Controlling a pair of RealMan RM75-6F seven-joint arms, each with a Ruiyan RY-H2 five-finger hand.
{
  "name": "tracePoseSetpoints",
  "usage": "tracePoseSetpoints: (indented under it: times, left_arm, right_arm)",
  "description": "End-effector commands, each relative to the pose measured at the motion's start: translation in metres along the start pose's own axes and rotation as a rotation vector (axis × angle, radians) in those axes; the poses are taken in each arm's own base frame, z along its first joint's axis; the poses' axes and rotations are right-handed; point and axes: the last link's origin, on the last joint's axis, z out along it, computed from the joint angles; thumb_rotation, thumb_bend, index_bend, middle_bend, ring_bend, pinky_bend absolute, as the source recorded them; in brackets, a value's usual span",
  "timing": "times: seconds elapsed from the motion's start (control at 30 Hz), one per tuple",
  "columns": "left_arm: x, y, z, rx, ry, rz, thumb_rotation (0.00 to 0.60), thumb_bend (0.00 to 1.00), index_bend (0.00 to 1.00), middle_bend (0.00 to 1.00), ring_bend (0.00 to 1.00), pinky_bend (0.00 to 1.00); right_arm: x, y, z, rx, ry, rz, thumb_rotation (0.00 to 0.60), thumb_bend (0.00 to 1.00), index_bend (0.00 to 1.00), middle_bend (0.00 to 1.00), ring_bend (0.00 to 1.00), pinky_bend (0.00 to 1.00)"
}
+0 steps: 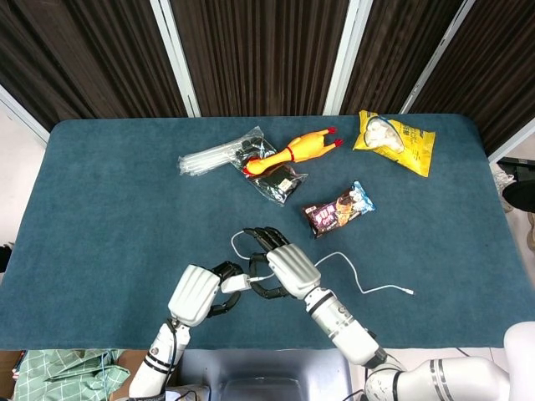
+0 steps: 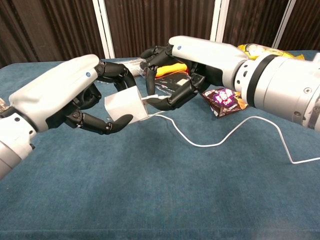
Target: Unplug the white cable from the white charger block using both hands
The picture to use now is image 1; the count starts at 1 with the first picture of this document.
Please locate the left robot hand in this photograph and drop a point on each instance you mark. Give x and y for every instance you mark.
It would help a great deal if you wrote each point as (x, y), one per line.
(196, 294)

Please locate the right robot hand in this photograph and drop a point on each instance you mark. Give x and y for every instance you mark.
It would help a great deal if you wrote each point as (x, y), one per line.
(280, 267)

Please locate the white power adapter plug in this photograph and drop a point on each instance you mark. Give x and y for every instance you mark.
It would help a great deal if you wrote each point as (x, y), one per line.
(235, 283)

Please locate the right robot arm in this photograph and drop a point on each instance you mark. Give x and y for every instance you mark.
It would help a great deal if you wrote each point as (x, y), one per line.
(376, 351)

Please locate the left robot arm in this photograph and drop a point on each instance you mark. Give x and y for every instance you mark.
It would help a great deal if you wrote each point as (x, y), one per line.
(161, 363)

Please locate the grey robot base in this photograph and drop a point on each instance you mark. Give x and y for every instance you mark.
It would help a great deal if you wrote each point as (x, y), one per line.
(267, 376)

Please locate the brown snack wrapper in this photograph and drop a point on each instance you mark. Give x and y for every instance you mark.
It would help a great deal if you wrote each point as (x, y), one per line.
(337, 209)

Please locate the clear bag of black items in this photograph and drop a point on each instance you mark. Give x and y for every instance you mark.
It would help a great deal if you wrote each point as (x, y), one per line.
(271, 177)

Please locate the teal table cloth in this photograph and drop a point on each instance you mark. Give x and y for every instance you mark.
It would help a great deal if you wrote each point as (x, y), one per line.
(125, 229)

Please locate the yellow rubber chicken toy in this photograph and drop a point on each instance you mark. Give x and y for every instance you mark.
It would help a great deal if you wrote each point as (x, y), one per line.
(292, 151)

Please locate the clear bag of white sticks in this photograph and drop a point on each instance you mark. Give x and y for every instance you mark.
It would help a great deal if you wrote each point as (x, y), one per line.
(207, 160)

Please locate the green checkered cloth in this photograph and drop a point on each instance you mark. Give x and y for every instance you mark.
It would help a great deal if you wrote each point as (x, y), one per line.
(67, 372)

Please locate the yellow snack bag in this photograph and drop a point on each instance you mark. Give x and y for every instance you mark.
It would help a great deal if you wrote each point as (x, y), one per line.
(397, 142)

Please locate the black object beside table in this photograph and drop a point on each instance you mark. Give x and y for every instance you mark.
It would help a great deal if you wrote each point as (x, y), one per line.
(518, 190)

